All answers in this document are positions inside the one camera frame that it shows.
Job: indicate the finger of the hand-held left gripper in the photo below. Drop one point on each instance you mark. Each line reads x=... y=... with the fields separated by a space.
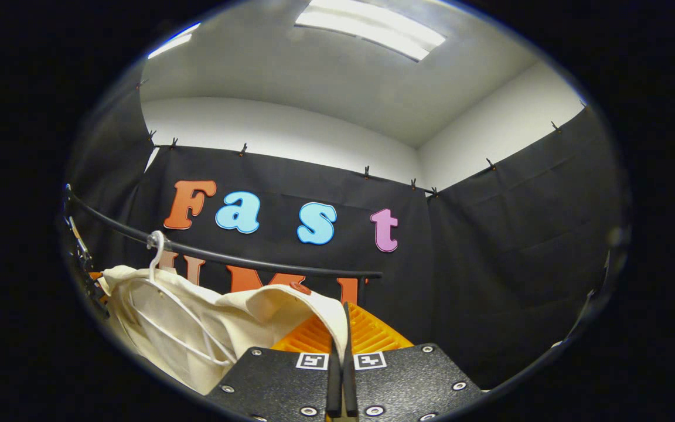
x=95 y=275

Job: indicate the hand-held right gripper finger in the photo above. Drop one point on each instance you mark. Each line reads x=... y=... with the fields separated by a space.
x=349 y=387
x=334 y=387

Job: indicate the cream button shirt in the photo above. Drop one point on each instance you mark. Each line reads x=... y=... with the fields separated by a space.
x=238 y=316

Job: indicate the thin white clothes hanger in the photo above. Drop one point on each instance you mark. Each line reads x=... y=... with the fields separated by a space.
x=154 y=266

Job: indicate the black backdrop cloth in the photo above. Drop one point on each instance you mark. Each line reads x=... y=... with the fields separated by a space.
x=490 y=264

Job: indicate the row of black cloth clips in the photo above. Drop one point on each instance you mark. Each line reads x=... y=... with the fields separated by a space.
x=244 y=149

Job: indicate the ceiling light panel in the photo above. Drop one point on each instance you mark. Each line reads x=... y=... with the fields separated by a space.
x=173 y=41
x=372 y=26

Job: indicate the black clothes rail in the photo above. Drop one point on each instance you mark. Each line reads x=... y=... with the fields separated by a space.
x=255 y=262

